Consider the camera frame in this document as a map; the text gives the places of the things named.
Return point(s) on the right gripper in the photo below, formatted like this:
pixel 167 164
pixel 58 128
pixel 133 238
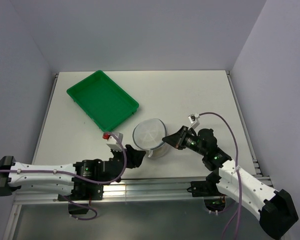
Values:
pixel 176 139

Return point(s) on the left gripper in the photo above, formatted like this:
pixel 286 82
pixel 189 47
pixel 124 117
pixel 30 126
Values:
pixel 134 157

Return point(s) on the white mesh laundry bag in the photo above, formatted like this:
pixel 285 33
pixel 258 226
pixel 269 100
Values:
pixel 147 136

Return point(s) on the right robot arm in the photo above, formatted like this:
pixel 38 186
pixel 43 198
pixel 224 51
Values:
pixel 274 209

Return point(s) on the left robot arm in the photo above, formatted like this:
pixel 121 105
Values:
pixel 79 181

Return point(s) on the green plastic tray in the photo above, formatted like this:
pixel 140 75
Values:
pixel 103 100

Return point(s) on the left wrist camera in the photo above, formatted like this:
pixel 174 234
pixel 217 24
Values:
pixel 113 140

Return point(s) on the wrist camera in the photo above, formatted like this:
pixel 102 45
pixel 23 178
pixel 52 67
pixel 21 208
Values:
pixel 113 140
pixel 194 120

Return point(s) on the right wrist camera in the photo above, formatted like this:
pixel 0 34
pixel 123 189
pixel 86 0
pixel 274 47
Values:
pixel 194 120

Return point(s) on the aluminium frame rail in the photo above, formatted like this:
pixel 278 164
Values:
pixel 125 191

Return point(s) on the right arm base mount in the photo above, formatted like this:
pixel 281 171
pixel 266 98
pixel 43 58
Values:
pixel 210 188

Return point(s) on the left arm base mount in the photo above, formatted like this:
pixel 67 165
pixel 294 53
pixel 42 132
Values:
pixel 80 200

